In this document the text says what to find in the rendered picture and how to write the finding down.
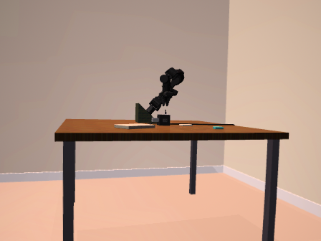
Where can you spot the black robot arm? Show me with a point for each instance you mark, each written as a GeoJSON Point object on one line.
{"type": "Point", "coordinates": [172, 77]}

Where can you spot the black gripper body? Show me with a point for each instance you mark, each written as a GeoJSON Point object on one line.
{"type": "Point", "coordinates": [166, 90]}

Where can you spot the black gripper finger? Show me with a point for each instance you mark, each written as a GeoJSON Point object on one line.
{"type": "Point", "coordinates": [167, 99]}
{"type": "Point", "coordinates": [162, 100]}

